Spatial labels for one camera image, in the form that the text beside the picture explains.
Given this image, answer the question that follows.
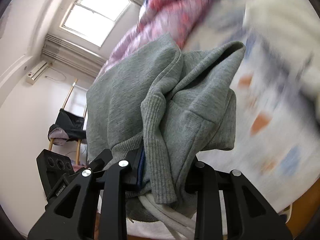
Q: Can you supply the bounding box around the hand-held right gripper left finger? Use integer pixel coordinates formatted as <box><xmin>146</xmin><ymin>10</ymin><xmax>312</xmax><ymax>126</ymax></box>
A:
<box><xmin>27</xmin><ymin>151</ymin><xmax>145</xmax><ymax>240</ymax></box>

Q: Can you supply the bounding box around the bed with patterned sheet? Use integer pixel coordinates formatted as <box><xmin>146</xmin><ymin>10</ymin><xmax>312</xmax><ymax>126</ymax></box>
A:
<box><xmin>185</xmin><ymin>0</ymin><xmax>320</xmax><ymax>230</ymax></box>

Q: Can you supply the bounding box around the air conditioner cord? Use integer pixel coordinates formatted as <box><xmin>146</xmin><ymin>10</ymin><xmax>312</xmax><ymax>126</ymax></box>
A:
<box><xmin>45</xmin><ymin>74</ymin><xmax>66</xmax><ymax>83</ymax></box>

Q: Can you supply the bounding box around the window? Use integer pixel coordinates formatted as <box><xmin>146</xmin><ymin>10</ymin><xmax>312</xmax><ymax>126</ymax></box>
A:
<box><xmin>59</xmin><ymin>0</ymin><xmax>132</xmax><ymax>47</ymax></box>

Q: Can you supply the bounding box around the grey zip hoodie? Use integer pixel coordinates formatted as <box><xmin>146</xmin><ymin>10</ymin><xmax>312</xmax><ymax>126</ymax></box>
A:
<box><xmin>86</xmin><ymin>34</ymin><xmax>247</xmax><ymax>240</ymax></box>

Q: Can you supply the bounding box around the purple floral quilt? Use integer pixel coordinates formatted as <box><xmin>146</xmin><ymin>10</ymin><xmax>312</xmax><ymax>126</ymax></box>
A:
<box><xmin>96</xmin><ymin>0</ymin><xmax>215</xmax><ymax>80</ymax></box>

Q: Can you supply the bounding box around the wooden bar rack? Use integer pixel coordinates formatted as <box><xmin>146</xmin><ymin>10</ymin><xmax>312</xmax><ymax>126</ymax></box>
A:
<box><xmin>47</xmin><ymin>79</ymin><xmax>88</xmax><ymax>167</ymax></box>

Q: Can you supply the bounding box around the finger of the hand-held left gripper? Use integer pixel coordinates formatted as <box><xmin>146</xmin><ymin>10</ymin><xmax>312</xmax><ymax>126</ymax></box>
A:
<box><xmin>87</xmin><ymin>149</ymin><xmax>113</xmax><ymax>173</ymax></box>

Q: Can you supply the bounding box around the white air conditioner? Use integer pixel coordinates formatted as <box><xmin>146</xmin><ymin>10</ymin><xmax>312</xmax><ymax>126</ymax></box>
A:
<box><xmin>25</xmin><ymin>61</ymin><xmax>52</xmax><ymax>85</ymax></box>

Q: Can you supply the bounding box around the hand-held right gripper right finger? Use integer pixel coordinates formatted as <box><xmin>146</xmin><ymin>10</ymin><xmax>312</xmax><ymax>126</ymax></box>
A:
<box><xmin>184</xmin><ymin>160</ymin><xmax>293</xmax><ymax>240</ymax></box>

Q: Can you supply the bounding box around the white folded cloth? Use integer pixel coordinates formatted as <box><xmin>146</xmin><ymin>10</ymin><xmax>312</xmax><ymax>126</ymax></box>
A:
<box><xmin>244</xmin><ymin>0</ymin><xmax>320</xmax><ymax>98</ymax></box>

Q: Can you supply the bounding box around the dark jacket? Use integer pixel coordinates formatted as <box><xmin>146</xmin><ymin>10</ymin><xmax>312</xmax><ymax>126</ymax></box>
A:
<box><xmin>49</xmin><ymin>109</ymin><xmax>88</xmax><ymax>140</ymax></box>

